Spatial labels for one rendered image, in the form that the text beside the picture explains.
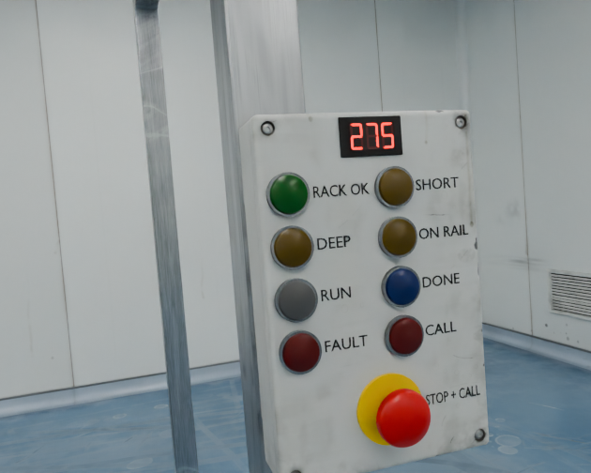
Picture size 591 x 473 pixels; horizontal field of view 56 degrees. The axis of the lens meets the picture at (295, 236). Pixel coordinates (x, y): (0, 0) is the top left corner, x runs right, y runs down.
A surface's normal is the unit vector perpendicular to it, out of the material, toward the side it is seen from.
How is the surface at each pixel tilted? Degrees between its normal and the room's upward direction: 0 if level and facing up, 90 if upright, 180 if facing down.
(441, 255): 90
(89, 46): 90
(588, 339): 90
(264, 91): 90
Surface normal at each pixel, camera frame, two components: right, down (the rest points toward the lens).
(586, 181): -0.95, 0.09
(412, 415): 0.33, -0.05
